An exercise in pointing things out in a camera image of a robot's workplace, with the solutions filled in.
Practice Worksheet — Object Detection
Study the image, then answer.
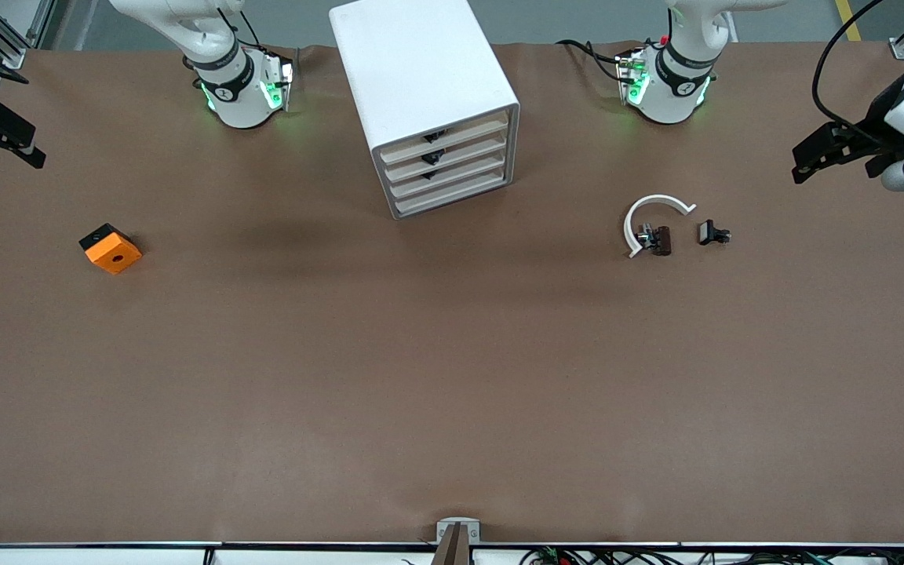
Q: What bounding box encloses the white drawer cabinet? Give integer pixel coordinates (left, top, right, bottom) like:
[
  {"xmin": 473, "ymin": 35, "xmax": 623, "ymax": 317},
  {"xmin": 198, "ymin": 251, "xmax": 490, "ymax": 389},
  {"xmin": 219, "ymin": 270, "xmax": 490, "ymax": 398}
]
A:
[{"xmin": 329, "ymin": 0, "xmax": 521, "ymax": 221}]

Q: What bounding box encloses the orange and black box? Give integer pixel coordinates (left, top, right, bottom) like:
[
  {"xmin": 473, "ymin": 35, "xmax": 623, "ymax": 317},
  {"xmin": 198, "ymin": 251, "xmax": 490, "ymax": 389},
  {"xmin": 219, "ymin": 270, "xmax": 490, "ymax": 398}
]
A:
[{"xmin": 78, "ymin": 223, "xmax": 144, "ymax": 275}]

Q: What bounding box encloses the white curved plastic part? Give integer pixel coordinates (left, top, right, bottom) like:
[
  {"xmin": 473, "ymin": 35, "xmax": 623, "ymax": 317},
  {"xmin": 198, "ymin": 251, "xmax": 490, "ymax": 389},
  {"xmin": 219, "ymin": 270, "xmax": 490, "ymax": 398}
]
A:
[{"xmin": 623, "ymin": 194, "xmax": 698, "ymax": 260}]

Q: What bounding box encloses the brown block with metal clip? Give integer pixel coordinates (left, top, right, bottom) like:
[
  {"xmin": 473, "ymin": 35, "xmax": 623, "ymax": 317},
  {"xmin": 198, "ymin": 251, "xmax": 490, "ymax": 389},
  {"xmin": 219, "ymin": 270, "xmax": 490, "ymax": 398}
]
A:
[{"xmin": 636, "ymin": 224, "xmax": 673, "ymax": 257}]

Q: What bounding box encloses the brown table cover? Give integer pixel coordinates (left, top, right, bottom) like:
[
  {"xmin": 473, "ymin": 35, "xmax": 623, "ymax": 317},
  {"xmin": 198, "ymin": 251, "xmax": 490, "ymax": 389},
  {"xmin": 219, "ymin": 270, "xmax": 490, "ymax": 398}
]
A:
[{"xmin": 0, "ymin": 41, "xmax": 904, "ymax": 546}]

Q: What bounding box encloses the black left arm base cable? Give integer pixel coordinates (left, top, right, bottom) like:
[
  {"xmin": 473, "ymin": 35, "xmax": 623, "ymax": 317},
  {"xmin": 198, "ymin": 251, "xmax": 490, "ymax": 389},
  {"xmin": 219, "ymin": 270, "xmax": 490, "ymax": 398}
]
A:
[{"xmin": 556, "ymin": 38, "xmax": 627, "ymax": 83}]

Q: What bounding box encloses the black arm base cable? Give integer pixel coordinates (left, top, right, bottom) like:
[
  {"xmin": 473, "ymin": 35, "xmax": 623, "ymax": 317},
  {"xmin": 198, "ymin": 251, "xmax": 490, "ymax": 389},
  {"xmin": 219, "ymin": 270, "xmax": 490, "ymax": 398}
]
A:
[
  {"xmin": 217, "ymin": 6, "xmax": 263, "ymax": 49},
  {"xmin": 556, "ymin": 38, "xmax": 627, "ymax": 83}
]

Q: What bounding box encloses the black right arm base cable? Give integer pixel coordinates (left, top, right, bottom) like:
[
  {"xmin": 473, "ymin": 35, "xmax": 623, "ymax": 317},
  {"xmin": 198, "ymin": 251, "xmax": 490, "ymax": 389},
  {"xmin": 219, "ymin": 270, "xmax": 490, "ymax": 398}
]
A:
[{"xmin": 217, "ymin": 6, "xmax": 263, "ymax": 49}]

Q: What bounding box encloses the grey metal bracket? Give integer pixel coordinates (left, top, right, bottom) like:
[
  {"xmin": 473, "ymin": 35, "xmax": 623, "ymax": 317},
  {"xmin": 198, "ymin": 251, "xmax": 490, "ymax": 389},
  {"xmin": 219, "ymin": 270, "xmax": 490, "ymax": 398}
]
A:
[{"xmin": 436, "ymin": 518, "xmax": 481, "ymax": 544}]

